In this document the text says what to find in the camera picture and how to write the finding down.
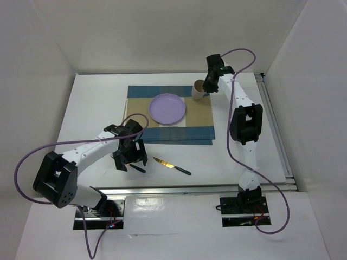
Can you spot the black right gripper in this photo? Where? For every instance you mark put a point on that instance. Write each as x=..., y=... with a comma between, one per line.
x=208, y=88

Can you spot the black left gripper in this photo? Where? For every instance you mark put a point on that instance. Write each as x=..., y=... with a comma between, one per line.
x=136, y=156

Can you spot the beige cup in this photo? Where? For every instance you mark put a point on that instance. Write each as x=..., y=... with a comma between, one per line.
x=197, y=91

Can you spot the blue beige white placemat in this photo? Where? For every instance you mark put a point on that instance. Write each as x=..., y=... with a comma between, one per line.
x=196, y=127

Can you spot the purple plate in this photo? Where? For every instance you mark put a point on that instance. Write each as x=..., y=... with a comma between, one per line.
x=167, y=109

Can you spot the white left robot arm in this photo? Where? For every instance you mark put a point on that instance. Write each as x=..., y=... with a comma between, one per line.
x=57, y=178

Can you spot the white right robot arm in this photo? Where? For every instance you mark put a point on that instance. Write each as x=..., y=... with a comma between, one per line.
x=244, y=129

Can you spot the gold fork green handle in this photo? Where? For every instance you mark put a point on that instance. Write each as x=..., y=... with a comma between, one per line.
x=137, y=168

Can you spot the gold knife green handle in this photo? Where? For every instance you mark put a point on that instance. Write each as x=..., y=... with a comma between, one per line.
x=171, y=166

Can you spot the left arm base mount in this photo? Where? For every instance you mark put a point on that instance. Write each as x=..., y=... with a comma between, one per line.
x=112, y=216

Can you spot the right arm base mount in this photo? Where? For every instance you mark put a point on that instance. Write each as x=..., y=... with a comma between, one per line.
x=234, y=214

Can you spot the aluminium front rail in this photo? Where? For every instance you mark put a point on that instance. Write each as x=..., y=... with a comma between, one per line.
x=218, y=189

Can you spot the aluminium rail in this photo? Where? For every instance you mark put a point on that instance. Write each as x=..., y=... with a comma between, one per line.
x=260, y=80
x=218, y=189

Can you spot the aluminium right rail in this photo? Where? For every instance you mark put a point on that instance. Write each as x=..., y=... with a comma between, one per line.
x=260, y=80

